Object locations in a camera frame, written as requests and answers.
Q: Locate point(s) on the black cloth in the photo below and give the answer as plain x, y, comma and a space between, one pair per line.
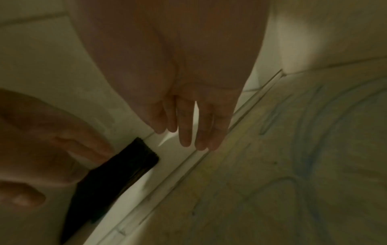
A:
105, 181

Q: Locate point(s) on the person's right hand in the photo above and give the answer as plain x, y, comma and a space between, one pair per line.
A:
181, 71

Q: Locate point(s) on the person's left hand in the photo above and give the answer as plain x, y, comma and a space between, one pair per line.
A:
36, 143

